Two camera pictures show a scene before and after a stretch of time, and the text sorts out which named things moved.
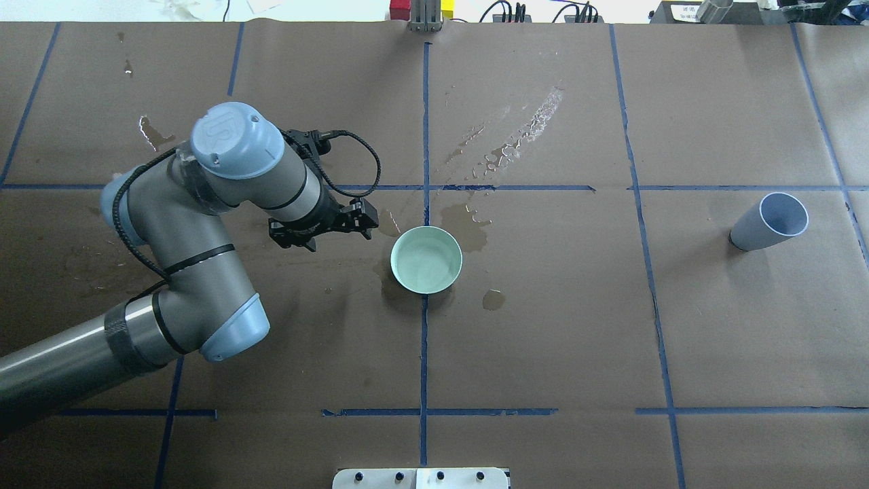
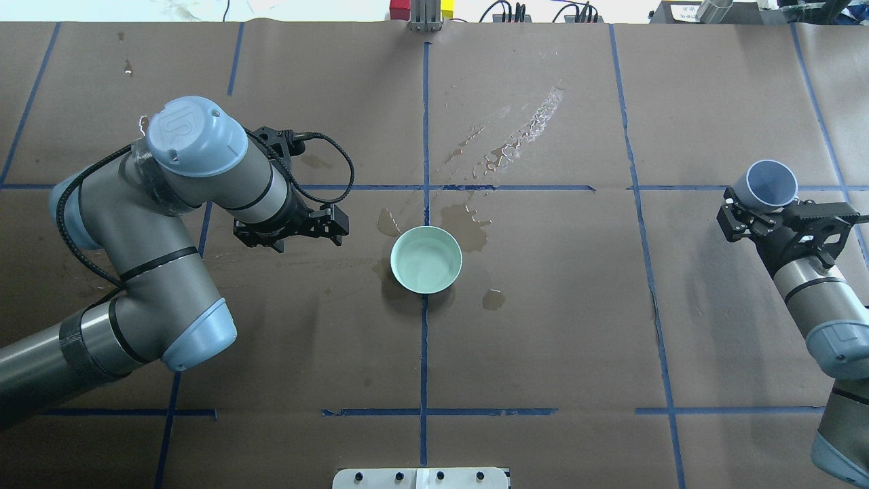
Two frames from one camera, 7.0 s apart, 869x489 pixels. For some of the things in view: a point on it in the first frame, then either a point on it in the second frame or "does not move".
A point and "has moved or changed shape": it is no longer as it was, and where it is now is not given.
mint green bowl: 426,259 does not move
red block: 400,9 does not move
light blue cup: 778,216 has moved or changed shape
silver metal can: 713,11 does not move
